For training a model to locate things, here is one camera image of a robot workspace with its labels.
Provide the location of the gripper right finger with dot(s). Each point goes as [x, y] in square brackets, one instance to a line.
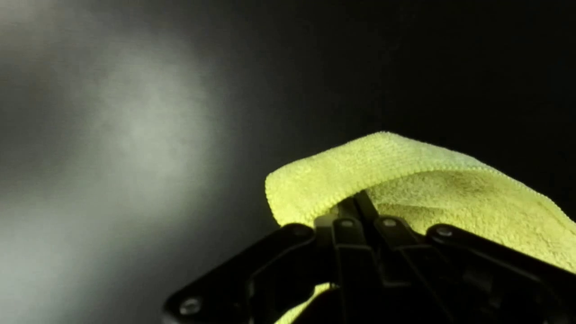
[450, 265]

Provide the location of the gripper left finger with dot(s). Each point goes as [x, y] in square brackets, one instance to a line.
[270, 265]

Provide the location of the yellow towel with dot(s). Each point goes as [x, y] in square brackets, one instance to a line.
[405, 180]

